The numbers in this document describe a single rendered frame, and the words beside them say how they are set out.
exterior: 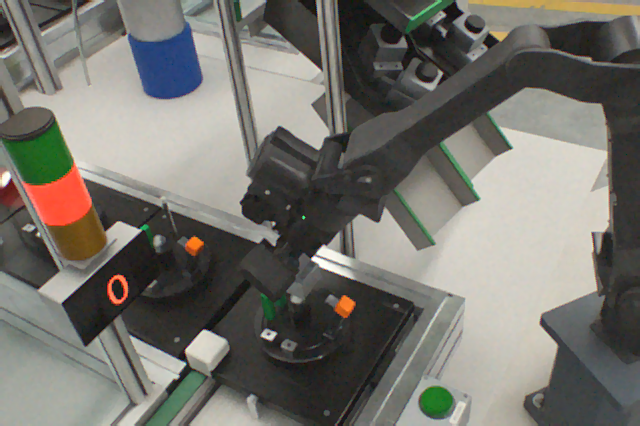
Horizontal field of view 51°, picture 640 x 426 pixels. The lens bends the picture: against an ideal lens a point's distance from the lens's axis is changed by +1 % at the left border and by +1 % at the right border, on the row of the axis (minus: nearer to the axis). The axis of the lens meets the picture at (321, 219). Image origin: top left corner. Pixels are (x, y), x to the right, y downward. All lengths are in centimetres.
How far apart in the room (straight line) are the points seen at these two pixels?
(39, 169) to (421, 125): 35
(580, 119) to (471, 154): 199
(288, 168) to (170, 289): 41
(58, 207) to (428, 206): 60
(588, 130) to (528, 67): 250
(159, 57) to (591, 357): 122
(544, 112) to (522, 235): 194
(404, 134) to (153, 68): 114
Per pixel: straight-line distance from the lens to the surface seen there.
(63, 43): 205
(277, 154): 69
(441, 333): 97
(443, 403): 89
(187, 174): 147
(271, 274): 75
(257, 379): 93
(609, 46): 62
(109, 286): 75
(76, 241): 71
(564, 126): 310
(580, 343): 86
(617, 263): 75
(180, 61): 171
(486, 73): 61
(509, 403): 104
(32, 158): 65
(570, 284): 120
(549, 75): 60
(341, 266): 107
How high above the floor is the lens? 172
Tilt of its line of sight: 42 degrees down
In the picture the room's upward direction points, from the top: 7 degrees counter-clockwise
